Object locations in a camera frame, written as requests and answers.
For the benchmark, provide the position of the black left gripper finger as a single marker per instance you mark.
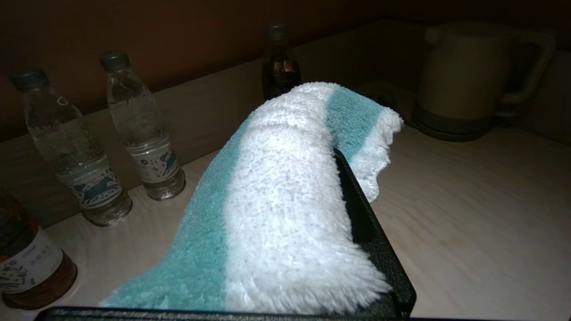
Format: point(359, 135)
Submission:
point(383, 263)

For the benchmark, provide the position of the teal white striped towel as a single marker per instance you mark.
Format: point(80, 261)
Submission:
point(276, 214)

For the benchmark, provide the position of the grey kettle base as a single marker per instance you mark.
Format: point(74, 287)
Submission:
point(450, 129)

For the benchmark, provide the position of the cream electric kettle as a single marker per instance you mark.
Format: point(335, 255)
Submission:
point(464, 76)

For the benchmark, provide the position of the dark drink bottle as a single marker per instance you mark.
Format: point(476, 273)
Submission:
point(279, 71)

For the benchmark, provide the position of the clear water bottle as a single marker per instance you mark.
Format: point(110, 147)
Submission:
point(76, 165)
point(142, 133)

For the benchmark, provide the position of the amber tea bottle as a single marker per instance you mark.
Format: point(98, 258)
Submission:
point(26, 267)

